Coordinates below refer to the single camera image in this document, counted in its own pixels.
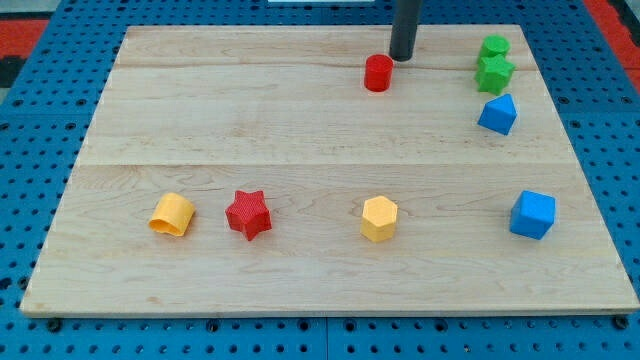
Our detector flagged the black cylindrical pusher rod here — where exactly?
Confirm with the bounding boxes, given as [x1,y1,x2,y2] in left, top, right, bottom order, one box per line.
[389,0,423,62]

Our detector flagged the green star block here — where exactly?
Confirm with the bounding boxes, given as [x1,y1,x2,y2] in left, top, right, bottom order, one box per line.
[474,55,516,95]

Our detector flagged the red star block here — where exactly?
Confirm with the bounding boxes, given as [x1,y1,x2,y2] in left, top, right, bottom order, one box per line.
[225,190,272,241]

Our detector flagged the red cylinder block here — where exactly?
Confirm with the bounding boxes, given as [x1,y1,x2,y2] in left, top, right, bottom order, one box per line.
[364,54,394,92]

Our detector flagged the blue pentagon block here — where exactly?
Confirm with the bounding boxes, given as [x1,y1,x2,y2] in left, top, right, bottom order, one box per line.
[477,94,518,135]

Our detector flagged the yellow hexagon block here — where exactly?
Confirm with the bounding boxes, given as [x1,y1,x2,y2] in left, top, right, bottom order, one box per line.
[360,196,398,243]

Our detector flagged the light wooden board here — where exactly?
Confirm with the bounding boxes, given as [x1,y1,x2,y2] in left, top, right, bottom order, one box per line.
[21,25,639,318]

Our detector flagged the blue cube block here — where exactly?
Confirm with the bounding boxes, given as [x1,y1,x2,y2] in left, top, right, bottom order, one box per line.
[509,190,556,240]

